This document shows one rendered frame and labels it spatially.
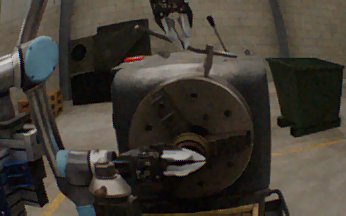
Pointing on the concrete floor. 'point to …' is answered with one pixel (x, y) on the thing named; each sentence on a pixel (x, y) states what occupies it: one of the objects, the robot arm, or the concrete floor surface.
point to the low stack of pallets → (49, 100)
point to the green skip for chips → (307, 93)
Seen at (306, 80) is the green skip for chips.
